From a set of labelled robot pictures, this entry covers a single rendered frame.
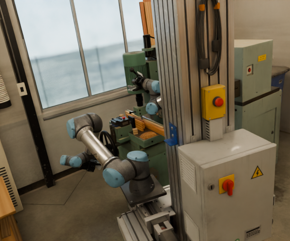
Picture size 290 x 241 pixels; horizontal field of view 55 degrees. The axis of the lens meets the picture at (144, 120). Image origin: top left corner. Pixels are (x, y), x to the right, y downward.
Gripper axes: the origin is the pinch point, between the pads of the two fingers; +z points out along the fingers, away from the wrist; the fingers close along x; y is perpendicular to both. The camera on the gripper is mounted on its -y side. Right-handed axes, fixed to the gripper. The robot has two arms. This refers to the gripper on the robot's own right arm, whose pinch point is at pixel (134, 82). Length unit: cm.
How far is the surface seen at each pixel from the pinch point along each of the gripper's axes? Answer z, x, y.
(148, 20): 132, -101, -42
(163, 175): -10, 47, -67
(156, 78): 5.4, -15.3, -17.9
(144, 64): 5.0, -16.4, -1.6
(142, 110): 8.8, 11.6, -25.9
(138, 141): -7.9, 34.9, -27.4
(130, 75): 8.2, -4.0, 1.3
